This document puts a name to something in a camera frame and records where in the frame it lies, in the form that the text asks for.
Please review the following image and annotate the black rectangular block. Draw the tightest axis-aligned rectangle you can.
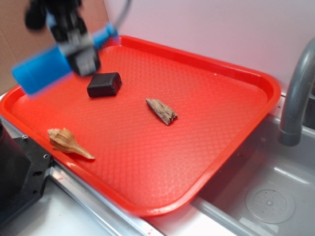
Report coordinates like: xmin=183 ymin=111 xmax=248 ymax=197
xmin=87 ymin=72 xmax=122 ymax=98

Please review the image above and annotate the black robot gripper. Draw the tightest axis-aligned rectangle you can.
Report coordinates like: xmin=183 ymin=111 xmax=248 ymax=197
xmin=25 ymin=0 xmax=100 ymax=76

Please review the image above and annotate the brown cardboard panel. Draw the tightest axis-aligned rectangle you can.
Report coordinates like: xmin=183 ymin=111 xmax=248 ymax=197
xmin=0 ymin=0 xmax=108 ymax=95

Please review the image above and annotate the blue plastic bottle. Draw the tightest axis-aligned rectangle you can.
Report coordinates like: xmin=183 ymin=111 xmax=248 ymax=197
xmin=11 ymin=23 xmax=118 ymax=94

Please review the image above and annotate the tan conch seashell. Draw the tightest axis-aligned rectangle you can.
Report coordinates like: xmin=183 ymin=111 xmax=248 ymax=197
xmin=47 ymin=128 xmax=95 ymax=160

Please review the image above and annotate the grey plastic sink basin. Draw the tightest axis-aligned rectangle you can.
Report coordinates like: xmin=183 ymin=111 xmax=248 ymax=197
xmin=192 ymin=115 xmax=315 ymax=236

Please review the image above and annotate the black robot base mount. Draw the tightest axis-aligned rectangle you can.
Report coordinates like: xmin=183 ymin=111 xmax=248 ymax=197
xmin=0 ymin=124 xmax=52 ymax=228

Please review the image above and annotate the grey cable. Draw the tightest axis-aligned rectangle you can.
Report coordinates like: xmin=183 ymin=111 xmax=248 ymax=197
xmin=113 ymin=0 xmax=133 ymax=28

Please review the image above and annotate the red plastic tray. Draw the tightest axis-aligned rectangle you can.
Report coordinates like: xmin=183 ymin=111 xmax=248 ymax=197
xmin=0 ymin=36 xmax=281 ymax=217

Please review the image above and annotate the grey curved faucet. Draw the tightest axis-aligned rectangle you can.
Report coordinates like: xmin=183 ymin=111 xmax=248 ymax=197
xmin=278 ymin=39 xmax=315 ymax=147

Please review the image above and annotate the brown wood piece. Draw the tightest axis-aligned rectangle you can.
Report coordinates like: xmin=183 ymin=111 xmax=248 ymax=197
xmin=145 ymin=98 xmax=178 ymax=125

